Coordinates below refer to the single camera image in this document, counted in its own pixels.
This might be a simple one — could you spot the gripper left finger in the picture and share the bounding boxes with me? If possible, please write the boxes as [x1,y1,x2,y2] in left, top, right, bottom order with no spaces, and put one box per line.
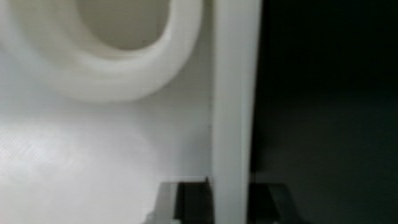
[143,178,213,224]

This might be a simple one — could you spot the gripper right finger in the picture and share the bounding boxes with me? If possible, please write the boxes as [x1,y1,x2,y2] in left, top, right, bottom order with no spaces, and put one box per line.
[248,183,301,224]

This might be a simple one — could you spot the white square tabletop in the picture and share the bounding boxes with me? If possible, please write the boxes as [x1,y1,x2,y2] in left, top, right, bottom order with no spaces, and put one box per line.
[0,0,261,224]

